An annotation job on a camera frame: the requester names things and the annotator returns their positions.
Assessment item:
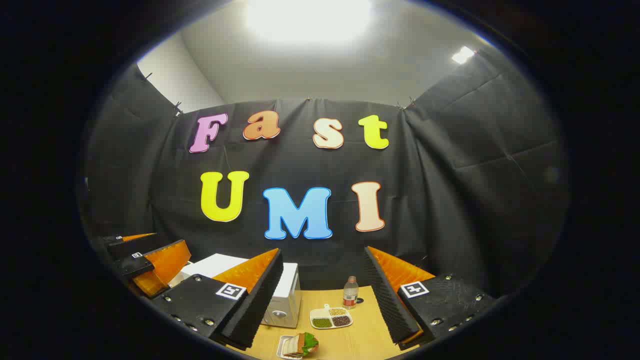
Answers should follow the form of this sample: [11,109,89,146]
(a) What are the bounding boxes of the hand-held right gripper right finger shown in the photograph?
[363,245,497,351]

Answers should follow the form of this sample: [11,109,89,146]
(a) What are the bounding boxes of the divided plate of beans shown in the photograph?
[309,304,354,330]

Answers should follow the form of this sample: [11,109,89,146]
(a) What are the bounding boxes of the white rectangular tray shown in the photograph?
[276,335,301,360]

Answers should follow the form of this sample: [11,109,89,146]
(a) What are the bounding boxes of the white microwave oven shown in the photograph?
[180,253,302,329]

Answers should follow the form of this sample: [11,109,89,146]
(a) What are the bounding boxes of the sandwich with lettuce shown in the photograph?
[283,332,320,359]

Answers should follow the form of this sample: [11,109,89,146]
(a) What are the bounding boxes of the clear plastic bottle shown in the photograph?
[343,276,360,310]

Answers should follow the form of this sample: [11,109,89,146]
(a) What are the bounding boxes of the black backdrop cloth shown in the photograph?
[80,47,571,301]

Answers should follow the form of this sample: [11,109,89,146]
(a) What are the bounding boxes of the small ceiling light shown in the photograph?
[451,46,476,65]

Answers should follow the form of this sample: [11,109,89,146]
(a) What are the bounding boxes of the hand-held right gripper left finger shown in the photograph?
[150,248,284,351]

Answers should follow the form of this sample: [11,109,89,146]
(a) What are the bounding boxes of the large ceiling light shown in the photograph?
[245,0,373,47]

